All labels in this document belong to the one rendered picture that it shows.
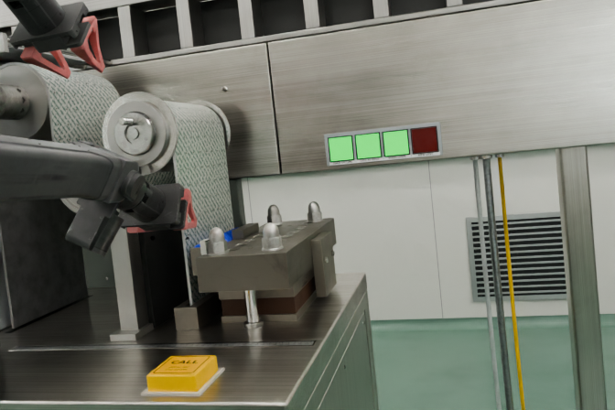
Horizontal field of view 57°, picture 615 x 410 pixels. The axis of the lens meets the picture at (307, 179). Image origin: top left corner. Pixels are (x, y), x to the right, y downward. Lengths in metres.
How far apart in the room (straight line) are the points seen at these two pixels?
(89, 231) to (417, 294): 3.05
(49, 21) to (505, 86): 0.85
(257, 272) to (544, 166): 2.83
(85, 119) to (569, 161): 1.06
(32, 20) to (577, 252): 1.19
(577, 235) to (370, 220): 2.32
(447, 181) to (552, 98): 2.37
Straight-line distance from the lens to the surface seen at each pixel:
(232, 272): 0.96
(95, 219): 0.81
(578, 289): 1.47
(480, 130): 1.24
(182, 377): 0.78
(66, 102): 1.20
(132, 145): 1.04
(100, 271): 1.54
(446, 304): 3.72
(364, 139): 1.24
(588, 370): 1.53
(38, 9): 0.87
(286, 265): 0.93
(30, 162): 0.56
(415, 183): 3.58
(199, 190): 1.10
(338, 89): 1.26
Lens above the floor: 1.19
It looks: 3 degrees down
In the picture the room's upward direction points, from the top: 6 degrees counter-clockwise
